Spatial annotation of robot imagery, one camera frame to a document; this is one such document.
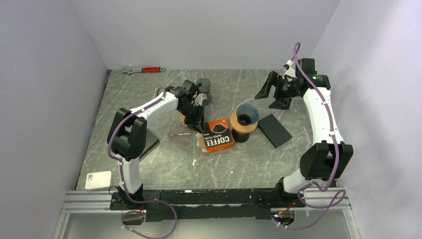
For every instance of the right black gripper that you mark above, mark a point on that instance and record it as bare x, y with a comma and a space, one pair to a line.
281, 102

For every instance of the black flat box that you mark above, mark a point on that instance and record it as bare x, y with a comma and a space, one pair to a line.
151, 142
274, 131

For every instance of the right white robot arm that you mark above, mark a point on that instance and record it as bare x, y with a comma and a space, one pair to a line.
329, 155

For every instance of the orange coffee filter box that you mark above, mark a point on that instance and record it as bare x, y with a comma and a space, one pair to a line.
217, 136

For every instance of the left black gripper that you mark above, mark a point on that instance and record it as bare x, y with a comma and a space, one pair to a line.
197, 123

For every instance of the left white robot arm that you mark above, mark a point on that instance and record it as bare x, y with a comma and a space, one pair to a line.
127, 139

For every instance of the aluminium frame rail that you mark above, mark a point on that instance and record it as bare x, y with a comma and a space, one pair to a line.
82, 201

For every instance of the blue ribbed glass dripper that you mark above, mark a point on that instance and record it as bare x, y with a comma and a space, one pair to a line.
247, 114

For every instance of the grey cup with wood band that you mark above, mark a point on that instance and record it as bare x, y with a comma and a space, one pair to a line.
204, 86

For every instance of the left black flat box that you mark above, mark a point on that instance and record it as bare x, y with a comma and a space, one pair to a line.
151, 142

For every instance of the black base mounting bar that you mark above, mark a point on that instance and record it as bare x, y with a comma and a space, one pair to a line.
169, 212

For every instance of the black server base cup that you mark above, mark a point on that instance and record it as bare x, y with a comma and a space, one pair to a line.
239, 137

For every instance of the white small box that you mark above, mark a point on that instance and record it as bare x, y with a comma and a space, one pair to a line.
98, 180

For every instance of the right black flat box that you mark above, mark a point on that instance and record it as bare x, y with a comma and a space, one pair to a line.
274, 131

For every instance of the orange handled wrench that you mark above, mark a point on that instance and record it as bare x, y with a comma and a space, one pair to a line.
144, 70

